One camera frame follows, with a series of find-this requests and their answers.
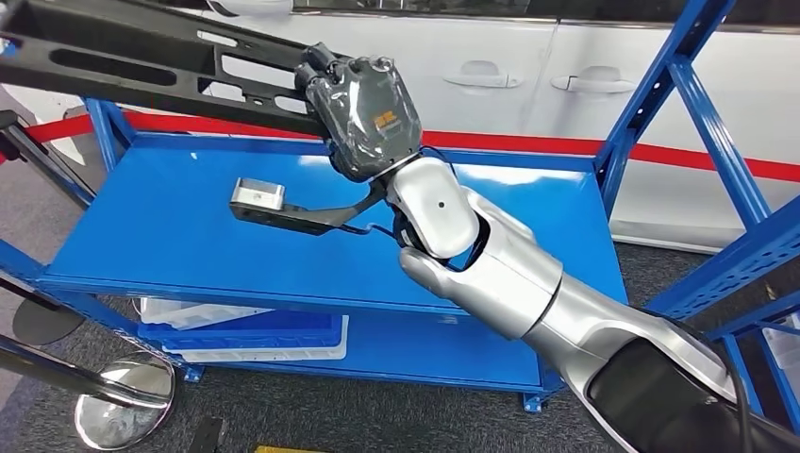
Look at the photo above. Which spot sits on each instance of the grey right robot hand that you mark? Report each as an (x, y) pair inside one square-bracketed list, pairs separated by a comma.
[(369, 119)]

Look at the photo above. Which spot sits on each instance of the long black plastic part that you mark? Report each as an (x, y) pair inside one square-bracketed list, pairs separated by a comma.
[(187, 100)]

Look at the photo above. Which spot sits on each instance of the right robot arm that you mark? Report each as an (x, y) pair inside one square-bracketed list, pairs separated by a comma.
[(531, 281)]

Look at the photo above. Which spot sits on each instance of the white car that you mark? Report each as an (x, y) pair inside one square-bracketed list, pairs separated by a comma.
[(531, 62)]

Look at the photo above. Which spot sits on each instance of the blue plastic crate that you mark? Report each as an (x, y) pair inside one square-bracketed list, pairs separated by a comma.
[(281, 328)]

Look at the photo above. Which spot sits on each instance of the yellow floor tape square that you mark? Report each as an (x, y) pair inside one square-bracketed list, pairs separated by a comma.
[(287, 449)]

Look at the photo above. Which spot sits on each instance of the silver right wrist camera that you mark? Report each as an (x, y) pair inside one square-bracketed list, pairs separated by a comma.
[(256, 194)]

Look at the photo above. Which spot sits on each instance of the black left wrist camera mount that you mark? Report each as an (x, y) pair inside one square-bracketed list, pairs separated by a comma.
[(206, 437)]

